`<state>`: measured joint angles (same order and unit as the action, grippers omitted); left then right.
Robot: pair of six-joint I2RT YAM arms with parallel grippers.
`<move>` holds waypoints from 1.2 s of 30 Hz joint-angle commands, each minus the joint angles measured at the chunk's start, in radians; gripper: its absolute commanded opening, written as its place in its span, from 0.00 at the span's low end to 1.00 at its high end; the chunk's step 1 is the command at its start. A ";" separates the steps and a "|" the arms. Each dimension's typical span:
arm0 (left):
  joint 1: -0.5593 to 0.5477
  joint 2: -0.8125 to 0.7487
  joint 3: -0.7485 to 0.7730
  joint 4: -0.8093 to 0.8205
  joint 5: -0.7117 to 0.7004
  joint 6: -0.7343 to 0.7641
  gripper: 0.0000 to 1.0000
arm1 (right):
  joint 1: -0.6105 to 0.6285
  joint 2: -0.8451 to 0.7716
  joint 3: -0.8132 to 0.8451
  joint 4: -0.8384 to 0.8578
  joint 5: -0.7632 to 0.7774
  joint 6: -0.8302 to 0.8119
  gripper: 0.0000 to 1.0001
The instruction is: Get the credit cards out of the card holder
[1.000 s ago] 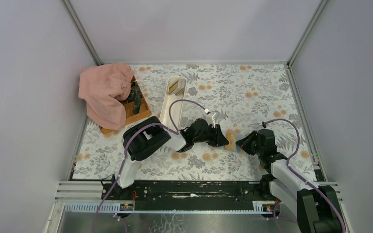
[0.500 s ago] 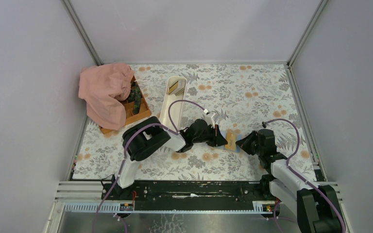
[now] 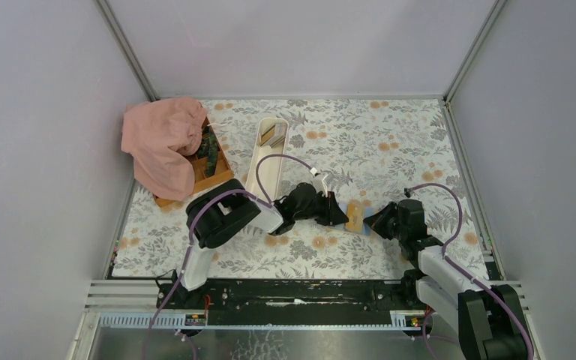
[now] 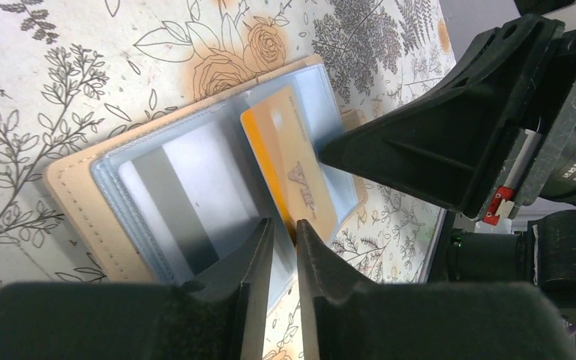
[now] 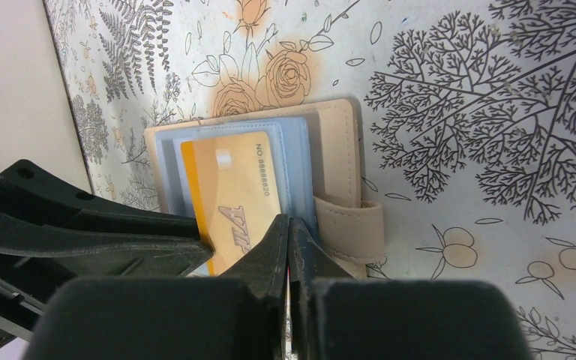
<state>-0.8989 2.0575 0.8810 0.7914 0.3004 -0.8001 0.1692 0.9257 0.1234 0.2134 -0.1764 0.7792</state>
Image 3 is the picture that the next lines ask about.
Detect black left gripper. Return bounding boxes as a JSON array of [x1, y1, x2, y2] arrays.
[[292, 189, 347, 225]]

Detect orange yellow credit card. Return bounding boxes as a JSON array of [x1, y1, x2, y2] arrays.
[[344, 203, 364, 233]]

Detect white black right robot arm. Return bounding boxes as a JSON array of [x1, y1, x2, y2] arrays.
[[363, 199, 536, 359]]

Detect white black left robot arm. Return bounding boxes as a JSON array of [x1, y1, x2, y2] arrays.
[[173, 178, 349, 308]]

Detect floral patterned table mat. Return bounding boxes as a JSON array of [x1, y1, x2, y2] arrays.
[[111, 98, 491, 281]]

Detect long white plastic tray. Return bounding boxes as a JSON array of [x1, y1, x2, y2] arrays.
[[243, 117, 290, 200]]

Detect orange wooden organizer tray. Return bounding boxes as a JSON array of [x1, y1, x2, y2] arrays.
[[152, 117, 235, 208]]

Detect dark green items in organizer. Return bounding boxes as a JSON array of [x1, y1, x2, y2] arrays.
[[196, 127, 219, 178]]

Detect pink crumpled cloth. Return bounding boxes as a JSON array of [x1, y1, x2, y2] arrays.
[[121, 97, 208, 201]]

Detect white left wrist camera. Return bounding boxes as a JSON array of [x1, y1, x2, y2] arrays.
[[310, 167, 333, 195]]

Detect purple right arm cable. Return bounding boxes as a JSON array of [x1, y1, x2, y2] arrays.
[[403, 182, 536, 360]]

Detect slotted aluminium cable duct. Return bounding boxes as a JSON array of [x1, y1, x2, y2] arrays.
[[100, 310, 425, 331]]

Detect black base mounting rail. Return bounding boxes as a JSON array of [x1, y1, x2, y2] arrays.
[[156, 278, 428, 315]]

